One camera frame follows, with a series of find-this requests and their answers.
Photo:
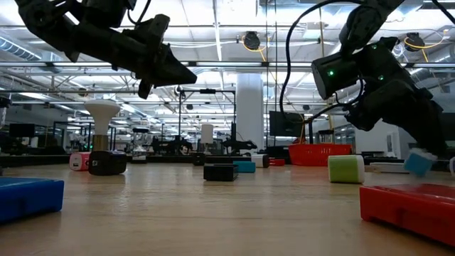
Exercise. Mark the blue plastic box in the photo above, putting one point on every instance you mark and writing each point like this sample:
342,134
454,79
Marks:
28,199

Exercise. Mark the black digital clock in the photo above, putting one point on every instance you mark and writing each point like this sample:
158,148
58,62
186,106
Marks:
220,173

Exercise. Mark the white building column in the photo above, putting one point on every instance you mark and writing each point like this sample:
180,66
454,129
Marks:
250,110

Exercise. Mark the blue and white wall charger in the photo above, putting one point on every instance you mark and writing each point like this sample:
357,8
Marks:
417,165

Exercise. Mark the white sand hourglass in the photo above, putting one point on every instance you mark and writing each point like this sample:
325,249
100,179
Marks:
139,153

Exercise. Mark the red digital clock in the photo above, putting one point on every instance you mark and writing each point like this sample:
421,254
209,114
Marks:
278,162

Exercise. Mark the green and white wall charger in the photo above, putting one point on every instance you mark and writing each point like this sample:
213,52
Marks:
345,169

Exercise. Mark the black computer monitor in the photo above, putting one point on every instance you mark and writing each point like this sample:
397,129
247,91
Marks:
284,123

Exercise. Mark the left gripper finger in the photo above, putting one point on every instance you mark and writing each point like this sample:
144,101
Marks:
174,62
170,79

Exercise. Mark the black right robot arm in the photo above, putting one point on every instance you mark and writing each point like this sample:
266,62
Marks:
377,60

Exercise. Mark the long fluorescent light strip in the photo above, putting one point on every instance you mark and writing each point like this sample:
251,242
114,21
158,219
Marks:
227,64

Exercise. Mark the small black monitor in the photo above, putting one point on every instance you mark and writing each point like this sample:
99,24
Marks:
22,130

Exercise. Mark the idle black robot arm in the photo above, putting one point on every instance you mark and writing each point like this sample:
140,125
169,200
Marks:
170,145
241,145

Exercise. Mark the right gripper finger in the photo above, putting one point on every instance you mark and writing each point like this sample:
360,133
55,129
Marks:
418,131
436,131

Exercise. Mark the red flat plastic box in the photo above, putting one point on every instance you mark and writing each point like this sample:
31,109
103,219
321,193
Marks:
409,209

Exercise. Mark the teal digital clock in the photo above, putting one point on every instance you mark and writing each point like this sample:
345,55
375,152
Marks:
246,167

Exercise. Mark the small red plastic basket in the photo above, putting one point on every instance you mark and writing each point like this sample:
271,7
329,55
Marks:
320,154

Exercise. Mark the pink wall charger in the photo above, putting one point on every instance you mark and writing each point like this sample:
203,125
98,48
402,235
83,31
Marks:
80,161

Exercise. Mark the white ball on stand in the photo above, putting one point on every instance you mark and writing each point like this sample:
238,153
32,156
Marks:
102,110

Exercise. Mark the white and black wall charger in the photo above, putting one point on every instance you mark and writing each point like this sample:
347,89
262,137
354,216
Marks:
259,160

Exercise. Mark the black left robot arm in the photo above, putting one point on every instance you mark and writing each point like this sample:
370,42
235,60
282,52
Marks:
71,35

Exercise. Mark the black robot station frame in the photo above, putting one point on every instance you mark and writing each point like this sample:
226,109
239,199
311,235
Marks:
207,91

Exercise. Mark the black aluminium table frame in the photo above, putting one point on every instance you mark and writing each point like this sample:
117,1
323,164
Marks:
42,160

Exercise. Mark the white digital clock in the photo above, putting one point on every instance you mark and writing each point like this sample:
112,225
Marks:
391,168

